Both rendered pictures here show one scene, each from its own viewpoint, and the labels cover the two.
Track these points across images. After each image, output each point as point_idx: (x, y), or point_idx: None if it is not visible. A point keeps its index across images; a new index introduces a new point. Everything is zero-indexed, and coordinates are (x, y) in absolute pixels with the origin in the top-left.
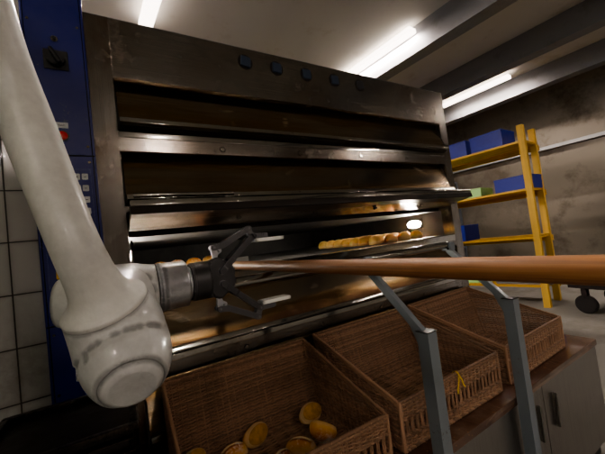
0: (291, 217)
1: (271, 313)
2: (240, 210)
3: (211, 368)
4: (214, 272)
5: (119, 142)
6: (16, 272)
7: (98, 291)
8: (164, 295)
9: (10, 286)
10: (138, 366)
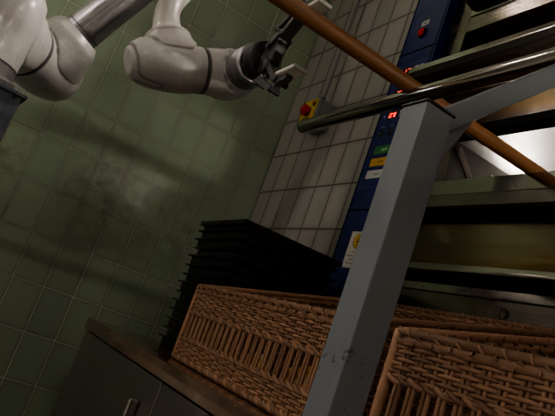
0: None
1: None
2: (524, 53)
3: (432, 313)
4: (266, 49)
5: (468, 24)
6: (361, 163)
7: (154, 21)
8: (227, 63)
9: (353, 174)
10: (128, 45)
